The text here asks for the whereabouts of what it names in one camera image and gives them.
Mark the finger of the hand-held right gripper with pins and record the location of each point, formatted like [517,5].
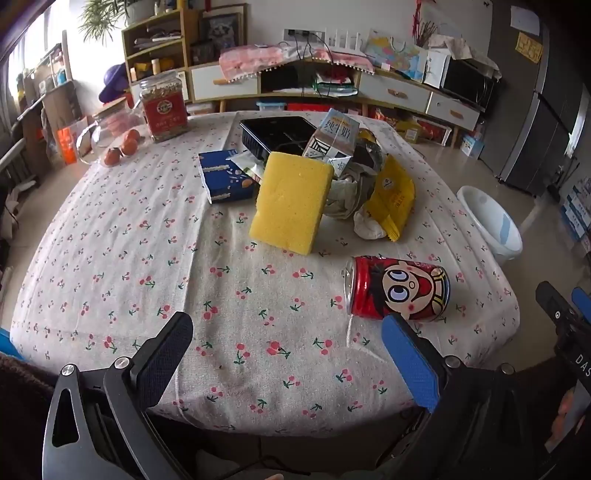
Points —
[584,307]
[556,309]

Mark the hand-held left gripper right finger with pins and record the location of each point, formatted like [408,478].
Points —
[411,364]

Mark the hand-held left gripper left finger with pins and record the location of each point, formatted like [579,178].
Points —
[166,355]

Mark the red cartoon drink can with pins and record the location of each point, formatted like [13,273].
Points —
[369,286]

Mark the white plastic waste bin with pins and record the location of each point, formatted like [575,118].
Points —
[475,203]

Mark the white tissue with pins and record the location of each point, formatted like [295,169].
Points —
[367,226]

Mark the yellow snack packet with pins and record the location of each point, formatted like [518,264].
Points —
[392,194]

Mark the grey paper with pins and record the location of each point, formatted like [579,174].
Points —
[346,194]

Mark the blue snack box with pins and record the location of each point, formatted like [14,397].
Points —
[221,180]

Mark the yellow sponge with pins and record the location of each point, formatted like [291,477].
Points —
[291,203]

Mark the white snack wrapper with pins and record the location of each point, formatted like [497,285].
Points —
[247,166]

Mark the white milk carton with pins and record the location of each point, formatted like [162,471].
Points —
[332,138]

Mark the black plastic tray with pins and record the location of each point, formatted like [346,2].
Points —
[277,131]

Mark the person's left hand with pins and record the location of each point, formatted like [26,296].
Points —
[271,477]

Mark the cherry print tablecloth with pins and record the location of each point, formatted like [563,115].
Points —
[138,254]

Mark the person's brown sweater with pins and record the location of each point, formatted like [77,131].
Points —
[23,415]

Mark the blue and white box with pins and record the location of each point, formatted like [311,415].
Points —
[472,146]

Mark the grey refrigerator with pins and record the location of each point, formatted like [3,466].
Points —
[531,115]

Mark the orange tangerine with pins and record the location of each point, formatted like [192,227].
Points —
[111,156]
[134,134]

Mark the black microwave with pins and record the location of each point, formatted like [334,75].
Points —
[466,83]

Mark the red label glass jar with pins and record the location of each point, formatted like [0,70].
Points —
[164,110]

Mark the yellow paper note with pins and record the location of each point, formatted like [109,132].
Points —
[528,47]

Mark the white carton box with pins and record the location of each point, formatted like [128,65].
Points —
[435,69]

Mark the clear box with blue lid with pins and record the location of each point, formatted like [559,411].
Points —
[271,106]

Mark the white and wood cabinet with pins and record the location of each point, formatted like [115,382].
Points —
[392,92]

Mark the purple plastic object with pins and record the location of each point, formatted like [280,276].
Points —
[113,83]

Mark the colourful map paper bag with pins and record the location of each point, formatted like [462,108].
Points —
[397,57]

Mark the pink cloth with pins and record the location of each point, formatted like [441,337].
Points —
[249,57]

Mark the red knot decoration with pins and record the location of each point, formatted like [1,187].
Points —
[420,23]

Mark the wooden shelf unit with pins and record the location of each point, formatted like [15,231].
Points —
[178,27]

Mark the potted green plant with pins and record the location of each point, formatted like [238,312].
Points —
[101,16]

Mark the cat picture frame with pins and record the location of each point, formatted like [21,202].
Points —
[220,30]

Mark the white wall power strip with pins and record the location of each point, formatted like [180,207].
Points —
[304,37]

